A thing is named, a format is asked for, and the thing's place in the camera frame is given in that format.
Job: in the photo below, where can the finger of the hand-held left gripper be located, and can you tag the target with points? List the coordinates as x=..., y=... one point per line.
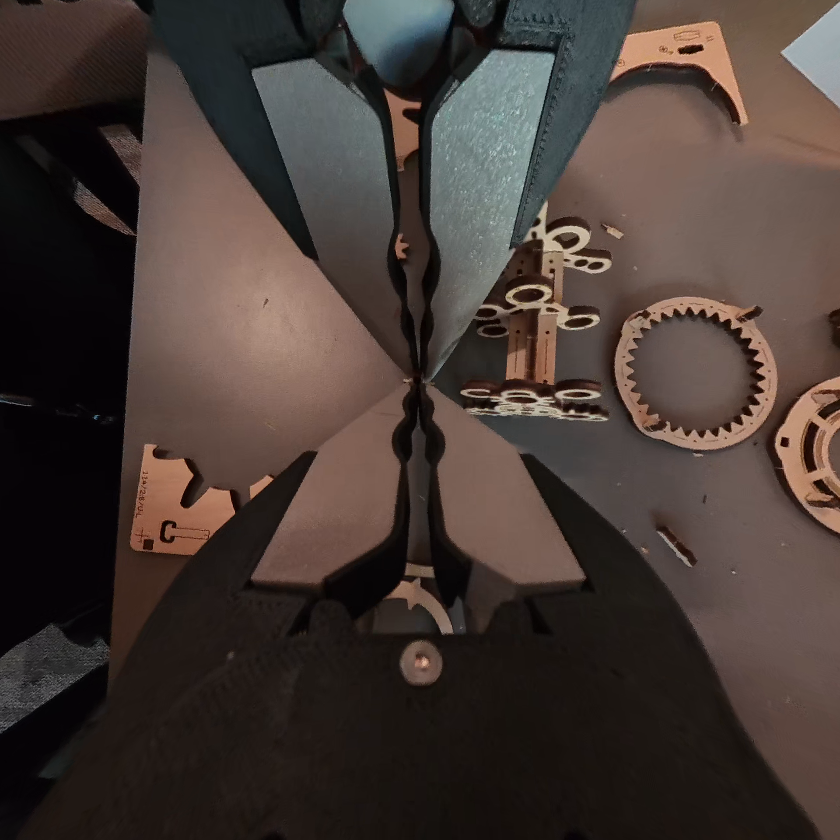
x=321, y=157
x=485, y=164

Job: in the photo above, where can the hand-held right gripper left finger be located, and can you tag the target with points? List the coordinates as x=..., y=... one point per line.
x=334, y=512

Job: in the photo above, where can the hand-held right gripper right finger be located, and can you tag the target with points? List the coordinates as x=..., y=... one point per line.
x=499, y=512

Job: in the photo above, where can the small wooden toothed piece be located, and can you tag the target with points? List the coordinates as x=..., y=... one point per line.
x=401, y=248

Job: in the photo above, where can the brown fabric seat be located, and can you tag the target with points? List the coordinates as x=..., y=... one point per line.
x=65, y=59

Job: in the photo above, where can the tiny wooden scrap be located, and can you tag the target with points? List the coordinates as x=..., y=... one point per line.
x=612, y=231

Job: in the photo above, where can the wooden offcut sheet toothed cutouts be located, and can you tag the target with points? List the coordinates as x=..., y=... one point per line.
x=170, y=505

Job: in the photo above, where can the wooden shaft assembly with discs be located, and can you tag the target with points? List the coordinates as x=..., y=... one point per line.
x=538, y=328

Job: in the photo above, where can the small wooden scrap strip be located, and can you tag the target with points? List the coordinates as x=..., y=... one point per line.
x=676, y=544

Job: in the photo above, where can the wooden offcut sheet arched cutout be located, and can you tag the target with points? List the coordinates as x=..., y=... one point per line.
x=682, y=52

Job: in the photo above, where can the wooden round hub part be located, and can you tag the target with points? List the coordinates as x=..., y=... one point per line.
x=814, y=407

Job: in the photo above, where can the folded instruction sheet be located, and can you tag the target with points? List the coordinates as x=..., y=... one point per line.
x=817, y=46

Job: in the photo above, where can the small dark wooden piece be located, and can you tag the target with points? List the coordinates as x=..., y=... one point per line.
x=835, y=328

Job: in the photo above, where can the wooden round frame part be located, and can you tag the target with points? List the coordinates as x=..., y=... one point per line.
x=405, y=138

